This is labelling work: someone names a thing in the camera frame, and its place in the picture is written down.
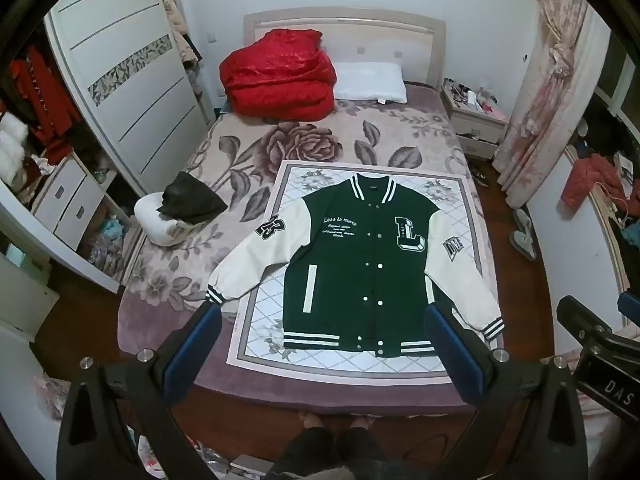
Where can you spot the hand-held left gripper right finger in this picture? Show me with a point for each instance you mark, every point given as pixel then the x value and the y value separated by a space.
pixel 452 351

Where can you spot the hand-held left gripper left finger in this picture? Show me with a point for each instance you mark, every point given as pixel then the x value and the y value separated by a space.
pixel 192 350

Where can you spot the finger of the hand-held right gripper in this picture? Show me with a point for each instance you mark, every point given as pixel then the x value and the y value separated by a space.
pixel 630 305
pixel 582 319

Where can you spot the green and white varsity jacket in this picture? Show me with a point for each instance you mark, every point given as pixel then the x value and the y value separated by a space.
pixel 350 270

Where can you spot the red hanging clothes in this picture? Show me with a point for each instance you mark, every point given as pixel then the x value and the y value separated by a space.
pixel 45 100

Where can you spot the beige hanging clothes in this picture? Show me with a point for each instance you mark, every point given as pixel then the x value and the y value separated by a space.
pixel 180 25

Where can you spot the white quilted floral mat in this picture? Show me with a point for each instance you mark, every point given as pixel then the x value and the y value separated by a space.
pixel 260 310

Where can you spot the grey slipper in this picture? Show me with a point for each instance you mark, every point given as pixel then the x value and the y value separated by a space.
pixel 525 237

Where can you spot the red padded jacket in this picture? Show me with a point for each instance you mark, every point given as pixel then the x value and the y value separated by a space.
pixel 592 180

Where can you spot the white round cushion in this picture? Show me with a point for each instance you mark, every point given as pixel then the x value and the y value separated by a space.
pixel 155 222

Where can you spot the dark cloth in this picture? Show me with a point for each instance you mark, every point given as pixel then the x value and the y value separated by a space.
pixel 192 197

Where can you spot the person's legs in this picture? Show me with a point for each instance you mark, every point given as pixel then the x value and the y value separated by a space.
pixel 330 452

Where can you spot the dark shoe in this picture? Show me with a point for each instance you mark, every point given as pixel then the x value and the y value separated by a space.
pixel 480 176

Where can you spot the white drawer unit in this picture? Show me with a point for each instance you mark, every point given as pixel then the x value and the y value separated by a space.
pixel 65 205

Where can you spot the beige nightstand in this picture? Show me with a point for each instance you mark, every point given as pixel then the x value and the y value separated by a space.
pixel 475 125

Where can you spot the pink floral curtain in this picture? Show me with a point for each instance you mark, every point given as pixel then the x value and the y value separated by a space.
pixel 545 100

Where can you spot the clutter of small toiletries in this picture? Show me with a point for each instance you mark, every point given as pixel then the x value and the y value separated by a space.
pixel 472 96

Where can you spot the white sliding-door wardrobe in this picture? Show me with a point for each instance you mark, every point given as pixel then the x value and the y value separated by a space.
pixel 130 85

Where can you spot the white fluffy garment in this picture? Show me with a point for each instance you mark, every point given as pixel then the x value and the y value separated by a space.
pixel 10 145

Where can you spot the white pillow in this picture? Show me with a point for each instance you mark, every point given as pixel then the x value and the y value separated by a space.
pixel 370 82

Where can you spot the red quilt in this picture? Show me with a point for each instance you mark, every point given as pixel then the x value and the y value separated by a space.
pixel 277 77

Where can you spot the bed with beige headboard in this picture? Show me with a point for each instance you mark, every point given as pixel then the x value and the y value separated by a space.
pixel 380 35

